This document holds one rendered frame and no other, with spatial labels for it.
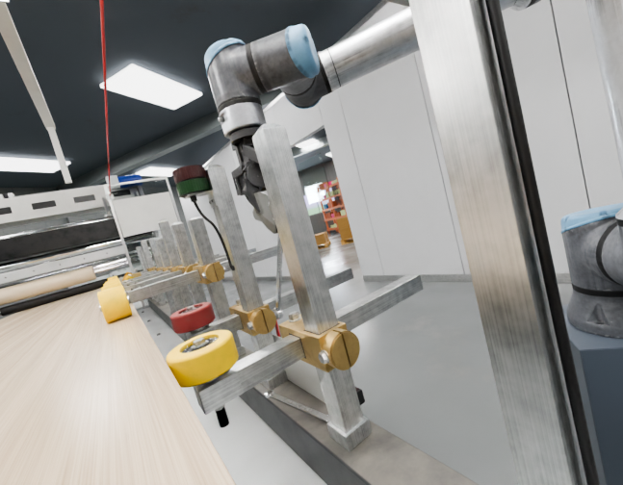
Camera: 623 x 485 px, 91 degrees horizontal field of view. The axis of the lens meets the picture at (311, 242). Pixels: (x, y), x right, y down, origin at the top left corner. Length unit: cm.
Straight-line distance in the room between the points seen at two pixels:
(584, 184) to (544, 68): 87
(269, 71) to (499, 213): 53
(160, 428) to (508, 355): 25
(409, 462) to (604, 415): 59
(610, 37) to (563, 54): 222
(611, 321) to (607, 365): 9
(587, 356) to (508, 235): 70
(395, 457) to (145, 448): 31
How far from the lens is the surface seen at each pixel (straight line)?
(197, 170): 62
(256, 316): 62
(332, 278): 80
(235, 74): 67
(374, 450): 50
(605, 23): 78
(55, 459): 33
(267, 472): 66
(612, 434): 101
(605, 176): 292
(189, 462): 23
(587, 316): 96
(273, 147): 41
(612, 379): 94
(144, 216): 317
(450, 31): 23
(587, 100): 293
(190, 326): 64
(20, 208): 353
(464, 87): 22
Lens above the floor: 102
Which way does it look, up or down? 5 degrees down
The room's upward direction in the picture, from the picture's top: 15 degrees counter-clockwise
